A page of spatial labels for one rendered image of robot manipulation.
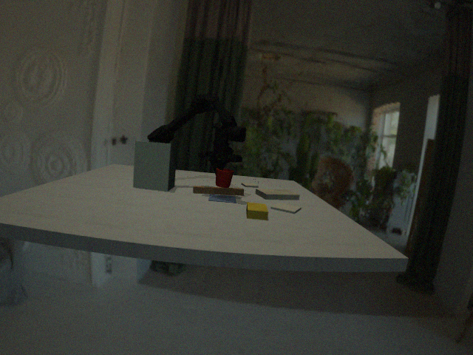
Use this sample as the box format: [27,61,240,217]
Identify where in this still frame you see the yellow block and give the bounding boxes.
[246,203,268,220]

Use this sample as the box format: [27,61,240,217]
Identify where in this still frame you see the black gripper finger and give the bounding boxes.
[208,159,219,174]
[218,160,230,170]

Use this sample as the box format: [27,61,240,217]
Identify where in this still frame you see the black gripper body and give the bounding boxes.
[198,139,242,163]

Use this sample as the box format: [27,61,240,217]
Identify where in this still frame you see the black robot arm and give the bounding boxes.
[147,94,247,143]

